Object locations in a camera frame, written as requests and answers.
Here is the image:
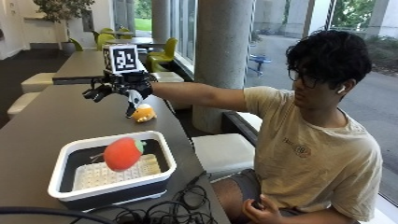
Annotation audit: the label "small orange soft toy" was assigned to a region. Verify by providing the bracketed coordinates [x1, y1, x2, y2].
[130, 103, 158, 124]

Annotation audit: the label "long dark table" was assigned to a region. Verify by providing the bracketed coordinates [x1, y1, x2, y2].
[52, 49, 146, 86]

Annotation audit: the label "white cushioned stool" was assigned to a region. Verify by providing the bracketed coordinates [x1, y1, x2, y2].
[20, 72, 57, 94]
[6, 91, 42, 121]
[150, 71, 186, 84]
[190, 133, 255, 182]

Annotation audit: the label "white marker cube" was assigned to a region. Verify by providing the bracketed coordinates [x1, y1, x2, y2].
[102, 43, 141, 76]

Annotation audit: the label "green chair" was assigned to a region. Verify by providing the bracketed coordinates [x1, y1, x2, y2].
[66, 37, 85, 52]
[94, 33, 117, 51]
[143, 37, 179, 74]

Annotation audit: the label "red plush apple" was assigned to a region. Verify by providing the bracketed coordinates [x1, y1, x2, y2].
[102, 136, 146, 173]

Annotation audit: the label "round dark table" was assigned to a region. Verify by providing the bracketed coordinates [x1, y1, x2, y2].
[105, 36, 167, 49]

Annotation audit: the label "the person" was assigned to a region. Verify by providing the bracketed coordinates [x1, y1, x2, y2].
[210, 29, 384, 224]

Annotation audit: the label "white and black tub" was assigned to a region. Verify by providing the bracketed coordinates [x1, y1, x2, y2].
[46, 130, 179, 212]

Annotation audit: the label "white grid tray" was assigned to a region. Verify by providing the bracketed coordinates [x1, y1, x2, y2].
[72, 153, 162, 191]

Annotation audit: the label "wide concrete column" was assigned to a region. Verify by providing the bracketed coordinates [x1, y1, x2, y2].
[190, 0, 255, 134]

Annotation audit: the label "potted indoor tree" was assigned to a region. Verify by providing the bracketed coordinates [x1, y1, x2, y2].
[32, 0, 97, 56]

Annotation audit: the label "thin concrete column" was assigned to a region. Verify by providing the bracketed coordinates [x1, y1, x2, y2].
[150, 0, 173, 43]

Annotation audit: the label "blue outdoor bench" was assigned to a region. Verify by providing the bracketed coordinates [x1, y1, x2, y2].
[247, 53, 274, 77]

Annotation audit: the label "black eyeglasses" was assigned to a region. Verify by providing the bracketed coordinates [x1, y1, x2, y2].
[287, 68, 320, 90]

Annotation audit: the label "tangle of black cables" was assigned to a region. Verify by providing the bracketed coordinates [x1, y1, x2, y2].
[69, 170, 219, 224]

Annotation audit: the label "thick black cable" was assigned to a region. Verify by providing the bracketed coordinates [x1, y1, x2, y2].
[0, 205, 119, 224]

